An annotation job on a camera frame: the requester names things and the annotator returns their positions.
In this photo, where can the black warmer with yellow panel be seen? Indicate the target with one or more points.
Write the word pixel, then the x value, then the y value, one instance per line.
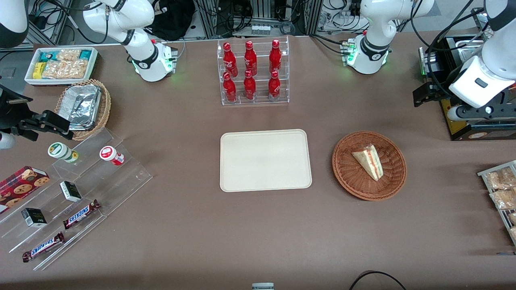
pixel 483 131

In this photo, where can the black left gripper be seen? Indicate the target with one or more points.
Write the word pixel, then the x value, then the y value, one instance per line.
pixel 441 91

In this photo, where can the white power strip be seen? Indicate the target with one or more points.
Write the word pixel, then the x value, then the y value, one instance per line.
pixel 342 18

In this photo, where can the oval tan wicker basket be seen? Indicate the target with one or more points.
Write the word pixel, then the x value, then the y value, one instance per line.
pixel 104 108

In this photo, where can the aluminium foil container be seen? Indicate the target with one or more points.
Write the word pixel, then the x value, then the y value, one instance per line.
pixel 82 106

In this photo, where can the wrist camera cylinder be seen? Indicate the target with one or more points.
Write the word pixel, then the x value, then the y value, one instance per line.
pixel 453 113
pixel 6 141

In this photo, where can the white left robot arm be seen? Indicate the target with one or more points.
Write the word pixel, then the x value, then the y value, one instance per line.
pixel 375 44

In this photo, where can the red capped yoghurt bottle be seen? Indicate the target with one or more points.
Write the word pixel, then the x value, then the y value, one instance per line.
pixel 111 155

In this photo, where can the round brown wicker basket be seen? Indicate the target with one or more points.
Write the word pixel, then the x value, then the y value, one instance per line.
pixel 350 181

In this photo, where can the large clear snack bag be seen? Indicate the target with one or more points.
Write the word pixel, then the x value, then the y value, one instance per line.
pixel 64 69

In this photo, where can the clear bag of snacks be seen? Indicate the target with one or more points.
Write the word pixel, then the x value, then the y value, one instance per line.
pixel 513 233
pixel 500 179
pixel 504 199
pixel 512 218

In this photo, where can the snickers bar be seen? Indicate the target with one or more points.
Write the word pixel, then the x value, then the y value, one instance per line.
pixel 42 247
pixel 80 214

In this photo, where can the teal snack packet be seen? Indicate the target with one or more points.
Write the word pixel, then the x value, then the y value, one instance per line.
pixel 48 56
pixel 85 54

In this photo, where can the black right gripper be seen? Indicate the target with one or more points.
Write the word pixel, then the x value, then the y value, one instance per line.
pixel 9 113

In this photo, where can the red cola bottle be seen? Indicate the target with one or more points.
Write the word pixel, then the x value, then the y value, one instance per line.
pixel 249 86
pixel 250 58
pixel 229 60
pixel 274 86
pixel 275 56
pixel 229 88

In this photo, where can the small black box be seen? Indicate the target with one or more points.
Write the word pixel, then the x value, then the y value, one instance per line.
pixel 70 191
pixel 34 217

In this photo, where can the clear acrylic stepped display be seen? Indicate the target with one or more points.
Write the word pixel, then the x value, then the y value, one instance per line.
pixel 117 185

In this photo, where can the yellow snack packet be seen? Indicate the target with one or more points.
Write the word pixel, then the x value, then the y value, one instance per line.
pixel 38 70

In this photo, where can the green capped yoghurt bottle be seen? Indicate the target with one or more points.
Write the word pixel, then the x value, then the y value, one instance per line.
pixel 60 151

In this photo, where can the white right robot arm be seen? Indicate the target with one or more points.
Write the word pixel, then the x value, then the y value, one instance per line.
pixel 147 56

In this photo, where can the right wrist camera cylinder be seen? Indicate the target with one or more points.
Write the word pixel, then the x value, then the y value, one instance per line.
pixel 6 141

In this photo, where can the white rectangular snack bin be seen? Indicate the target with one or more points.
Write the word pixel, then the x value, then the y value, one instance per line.
pixel 30 78

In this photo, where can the grey power strip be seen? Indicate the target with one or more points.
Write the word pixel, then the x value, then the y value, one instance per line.
pixel 260 29

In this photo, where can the small clear snack bag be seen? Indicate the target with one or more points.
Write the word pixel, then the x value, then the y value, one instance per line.
pixel 68 54

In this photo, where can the grey device edge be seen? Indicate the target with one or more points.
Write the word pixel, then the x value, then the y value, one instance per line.
pixel 263 286

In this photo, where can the red cookie box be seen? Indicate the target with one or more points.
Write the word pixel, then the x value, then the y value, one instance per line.
pixel 20 187

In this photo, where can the left wrist camera cylinder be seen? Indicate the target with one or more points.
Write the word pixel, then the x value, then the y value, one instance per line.
pixel 453 113

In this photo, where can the triangular sandwich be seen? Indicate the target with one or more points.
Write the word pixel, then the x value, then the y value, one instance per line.
pixel 369 161

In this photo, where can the clear acrylic bottle rack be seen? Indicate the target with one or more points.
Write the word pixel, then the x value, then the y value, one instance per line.
pixel 260 101

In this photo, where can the cream rectangular tray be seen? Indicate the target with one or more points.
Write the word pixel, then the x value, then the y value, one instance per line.
pixel 266 161

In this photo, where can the black bag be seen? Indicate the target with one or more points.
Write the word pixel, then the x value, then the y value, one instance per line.
pixel 173 20

